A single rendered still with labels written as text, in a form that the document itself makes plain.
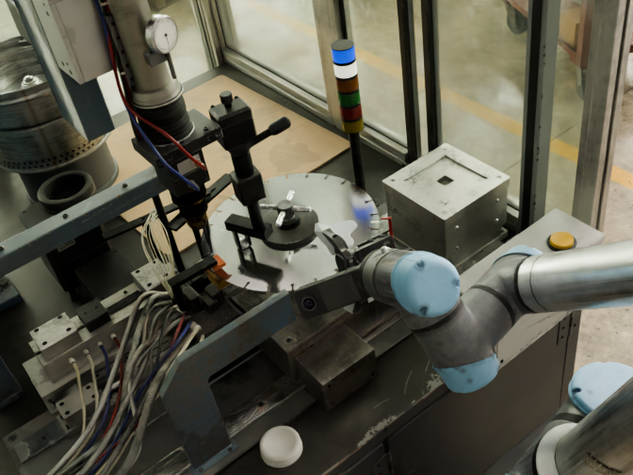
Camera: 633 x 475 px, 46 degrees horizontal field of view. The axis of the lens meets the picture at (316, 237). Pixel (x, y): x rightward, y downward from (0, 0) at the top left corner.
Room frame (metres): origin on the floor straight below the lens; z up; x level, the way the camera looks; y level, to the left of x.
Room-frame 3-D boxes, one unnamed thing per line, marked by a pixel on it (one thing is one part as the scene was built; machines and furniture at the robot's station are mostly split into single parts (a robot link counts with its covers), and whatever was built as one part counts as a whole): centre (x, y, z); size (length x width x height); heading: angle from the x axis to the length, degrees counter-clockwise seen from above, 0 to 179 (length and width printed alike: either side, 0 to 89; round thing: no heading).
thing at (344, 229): (0.89, -0.04, 1.07); 0.09 x 0.06 x 0.03; 19
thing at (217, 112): (1.00, 0.09, 1.17); 0.06 x 0.05 x 0.20; 111
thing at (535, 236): (0.92, -0.35, 0.82); 0.28 x 0.11 x 0.15; 120
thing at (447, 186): (1.18, -0.27, 0.82); 0.18 x 0.18 x 0.15; 30
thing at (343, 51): (1.32, -0.12, 1.14); 0.05 x 0.04 x 0.03; 30
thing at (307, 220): (1.06, 0.05, 0.96); 0.11 x 0.11 x 0.03
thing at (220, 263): (0.96, 0.21, 0.95); 0.10 x 0.03 x 0.07; 120
